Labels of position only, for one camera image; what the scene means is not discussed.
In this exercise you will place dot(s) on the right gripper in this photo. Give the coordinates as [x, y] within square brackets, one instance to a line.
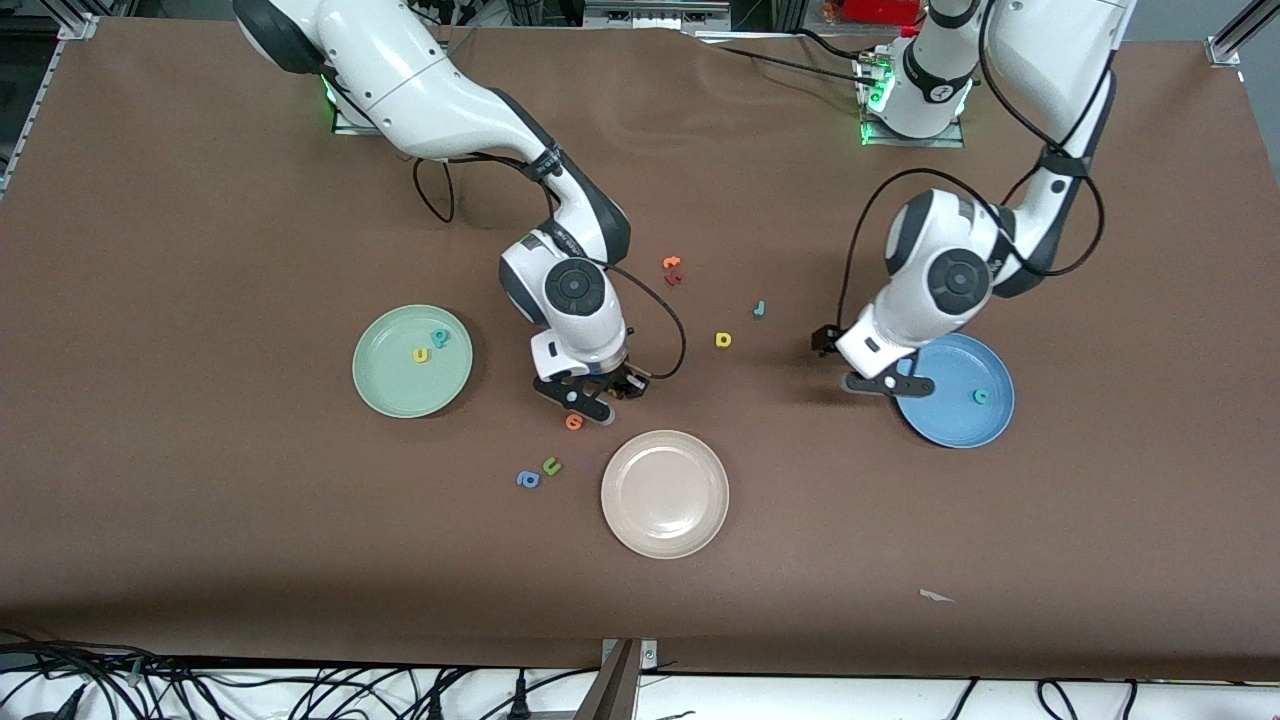
[626, 380]

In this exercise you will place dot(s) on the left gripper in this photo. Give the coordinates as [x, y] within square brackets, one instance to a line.
[824, 341]

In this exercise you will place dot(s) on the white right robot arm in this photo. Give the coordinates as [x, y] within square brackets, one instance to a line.
[400, 70]

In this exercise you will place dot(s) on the blue plate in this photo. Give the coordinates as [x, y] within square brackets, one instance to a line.
[950, 410]

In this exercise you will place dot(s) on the blue foam letter a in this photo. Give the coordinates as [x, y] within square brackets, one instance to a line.
[520, 481]

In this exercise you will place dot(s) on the beige plate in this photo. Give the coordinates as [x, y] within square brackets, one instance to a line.
[665, 495]

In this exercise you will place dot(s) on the green plate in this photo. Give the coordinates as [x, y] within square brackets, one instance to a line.
[390, 385]

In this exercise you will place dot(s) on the white tape scrap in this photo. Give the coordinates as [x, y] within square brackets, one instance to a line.
[935, 596]

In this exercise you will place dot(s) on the red box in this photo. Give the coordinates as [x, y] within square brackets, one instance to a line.
[870, 10]

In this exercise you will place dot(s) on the brown paper table cover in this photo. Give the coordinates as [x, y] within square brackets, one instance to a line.
[200, 500]

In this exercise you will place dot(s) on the grey aluminium crossbar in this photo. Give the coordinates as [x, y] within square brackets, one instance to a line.
[650, 14]

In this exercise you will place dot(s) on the small metal bracket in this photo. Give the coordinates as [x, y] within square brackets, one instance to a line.
[648, 655]

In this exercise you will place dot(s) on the grey metal camera post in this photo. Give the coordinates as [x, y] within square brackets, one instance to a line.
[615, 690]

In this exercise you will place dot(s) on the aluminium frame extrusion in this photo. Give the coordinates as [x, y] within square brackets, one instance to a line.
[1225, 48]

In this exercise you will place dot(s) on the perforated grey metal rail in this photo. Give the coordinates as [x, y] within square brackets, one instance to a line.
[33, 95]

